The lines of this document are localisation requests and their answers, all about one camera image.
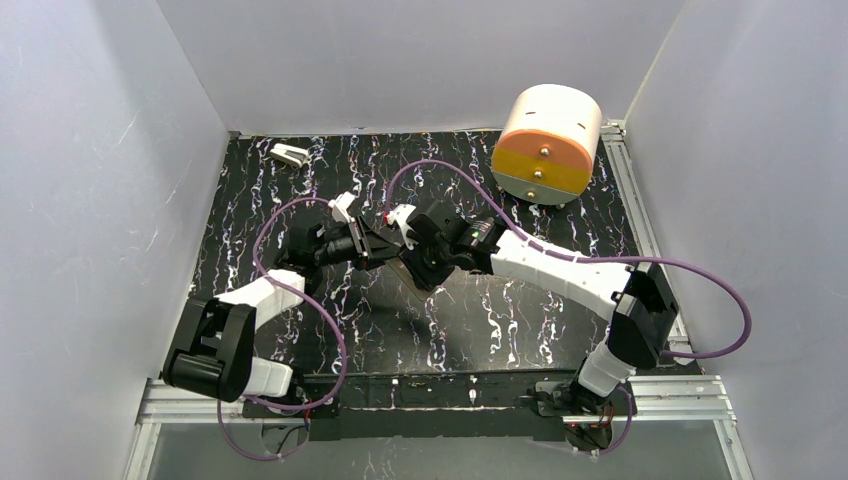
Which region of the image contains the white remote control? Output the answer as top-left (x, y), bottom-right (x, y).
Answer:
top-left (386, 256), bottom-right (431, 302)

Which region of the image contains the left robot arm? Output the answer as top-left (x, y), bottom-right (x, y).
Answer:
top-left (162, 217), bottom-right (401, 402)

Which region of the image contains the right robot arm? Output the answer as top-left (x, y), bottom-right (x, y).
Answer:
top-left (385, 202), bottom-right (679, 401)

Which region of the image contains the small white clip object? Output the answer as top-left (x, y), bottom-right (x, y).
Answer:
top-left (269, 143), bottom-right (311, 169)

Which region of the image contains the pink orange cylindrical drawer box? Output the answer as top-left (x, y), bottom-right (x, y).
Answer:
top-left (491, 84), bottom-right (602, 207)

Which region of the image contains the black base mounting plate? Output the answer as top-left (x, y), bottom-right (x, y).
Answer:
top-left (243, 369), bottom-right (637, 449)

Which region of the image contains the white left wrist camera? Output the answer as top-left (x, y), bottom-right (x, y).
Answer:
top-left (328, 191), bottom-right (356, 224)

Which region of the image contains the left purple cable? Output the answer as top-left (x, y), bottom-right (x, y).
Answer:
top-left (217, 196), bottom-right (349, 462)

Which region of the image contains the purple cable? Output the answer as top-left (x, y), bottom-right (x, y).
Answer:
top-left (217, 196), bottom-right (349, 462)
top-left (382, 159), bottom-right (753, 458)

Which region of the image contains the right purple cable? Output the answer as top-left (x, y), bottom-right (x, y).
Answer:
top-left (382, 159), bottom-right (753, 458)

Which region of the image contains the aluminium frame rail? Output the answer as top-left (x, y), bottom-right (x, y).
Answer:
top-left (123, 123), bottom-right (753, 479)

